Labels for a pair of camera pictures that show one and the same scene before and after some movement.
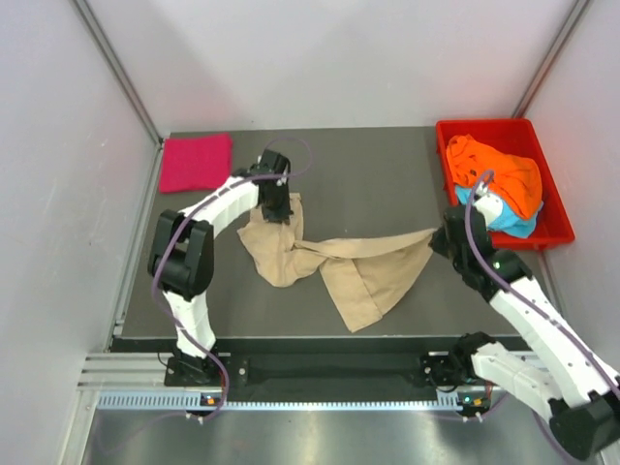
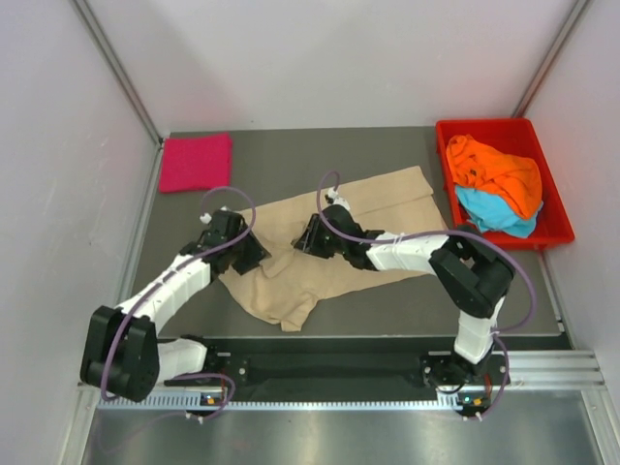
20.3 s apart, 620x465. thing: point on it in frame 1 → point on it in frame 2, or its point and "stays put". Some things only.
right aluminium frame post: (572, 25) stays put
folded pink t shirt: (198, 162) stays put
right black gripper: (437, 240) → (310, 240)
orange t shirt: (516, 178) stays put
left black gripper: (279, 214) → (256, 253)
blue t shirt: (508, 222) stays put
